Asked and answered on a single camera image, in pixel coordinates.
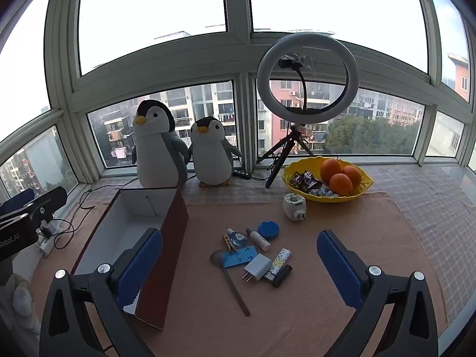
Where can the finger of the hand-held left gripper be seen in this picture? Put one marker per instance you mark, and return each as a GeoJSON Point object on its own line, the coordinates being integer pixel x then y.
{"type": "Point", "coordinates": [18, 198]}
{"type": "Point", "coordinates": [50, 200]}

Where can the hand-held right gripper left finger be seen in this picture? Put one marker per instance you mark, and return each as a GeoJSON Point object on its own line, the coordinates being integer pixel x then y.
{"type": "Point", "coordinates": [137, 267]}

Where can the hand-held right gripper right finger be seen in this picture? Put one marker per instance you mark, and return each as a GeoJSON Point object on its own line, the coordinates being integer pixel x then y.
{"type": "Point", "coordinates": [338, 264]}

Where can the black cylinder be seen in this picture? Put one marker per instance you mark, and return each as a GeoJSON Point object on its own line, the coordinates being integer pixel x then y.
{"type": "Point", "coordinates": [282, 275]}

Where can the patterned lighter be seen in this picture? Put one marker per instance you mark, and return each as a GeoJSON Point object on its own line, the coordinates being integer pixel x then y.
{"type": "Point", "coordinates": [280, 258]}

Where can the white box with red rim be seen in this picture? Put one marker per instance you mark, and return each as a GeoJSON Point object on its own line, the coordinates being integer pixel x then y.
{"type": "Point", "coordinates": [130, 208]}

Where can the blue round lid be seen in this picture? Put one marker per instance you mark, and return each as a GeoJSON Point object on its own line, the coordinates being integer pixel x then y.
{"type": "Point", "coordinates": [268, 229]}

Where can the grey spoon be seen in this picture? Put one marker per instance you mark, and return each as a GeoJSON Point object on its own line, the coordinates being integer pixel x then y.
{"type": "Point", "coordinates": [217, 258]}

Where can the white wall charger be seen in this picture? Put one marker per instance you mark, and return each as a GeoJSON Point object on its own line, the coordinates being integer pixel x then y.
{"type": "Point", "coordinates": [257, 266]}

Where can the white tube bottle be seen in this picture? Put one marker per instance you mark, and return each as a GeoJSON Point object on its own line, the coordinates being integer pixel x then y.
{"type": "Point", "coordinates": [260, 241]}

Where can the yellow wooden block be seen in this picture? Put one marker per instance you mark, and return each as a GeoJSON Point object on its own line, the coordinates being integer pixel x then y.
{"type": "Point", "coordinates": [229, 243]}

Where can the blue phone stand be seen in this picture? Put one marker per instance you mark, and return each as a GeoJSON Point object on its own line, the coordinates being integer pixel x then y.
{"type": "Point", "coordinates": [240, 256]}

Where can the small clear blue bottle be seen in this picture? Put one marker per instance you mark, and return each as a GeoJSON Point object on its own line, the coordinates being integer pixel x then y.
{"type": "Point", "coordinates": [238, 237]}

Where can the person's left hand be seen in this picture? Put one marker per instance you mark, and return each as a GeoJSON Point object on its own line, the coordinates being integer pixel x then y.
{"type": "Point", "coordinates": [22, 301]}

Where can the white power strip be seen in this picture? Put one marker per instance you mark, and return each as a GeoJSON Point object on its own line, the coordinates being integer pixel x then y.
{"type": "Point", "coordinates": [48, 241]}

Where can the white plug adapter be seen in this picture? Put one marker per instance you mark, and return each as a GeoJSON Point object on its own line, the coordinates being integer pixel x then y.
{"type": "Point", "coordinates": [293, 206]}

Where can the yellow fruit bowl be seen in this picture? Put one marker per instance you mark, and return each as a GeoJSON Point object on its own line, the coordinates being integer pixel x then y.
{"type": "Point", "coordinates": [359, 189]}

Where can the orange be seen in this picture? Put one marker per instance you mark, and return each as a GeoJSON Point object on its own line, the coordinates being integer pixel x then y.
{"type": "Point", "coordinates": [329, 169]}
{"type": "Point", "coordinates": [341, 185]}
{"type": "Point", "coordinates": [353, 174]}

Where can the pile of wrapped candies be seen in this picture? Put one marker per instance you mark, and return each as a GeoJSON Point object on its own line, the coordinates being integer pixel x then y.
{"type": "Point", "coordinates": [305, 181]}

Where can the checked beige cloth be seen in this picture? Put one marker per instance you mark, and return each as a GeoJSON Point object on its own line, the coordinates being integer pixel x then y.
{"type": "Point", "coordinates": [427, 200]}

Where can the large penguin plush toy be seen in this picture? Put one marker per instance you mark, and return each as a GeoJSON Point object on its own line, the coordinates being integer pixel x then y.
{"type": "Point", "coordinates": [160, 148]}

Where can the black tripod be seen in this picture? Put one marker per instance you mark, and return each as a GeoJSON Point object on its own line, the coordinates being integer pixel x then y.
{"type": "Point", "coordinates": [282, 156]}

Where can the small penguin plush toy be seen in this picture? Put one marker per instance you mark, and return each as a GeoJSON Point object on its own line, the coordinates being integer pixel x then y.
{"type": "Point", "coordinates": [212, 152]}

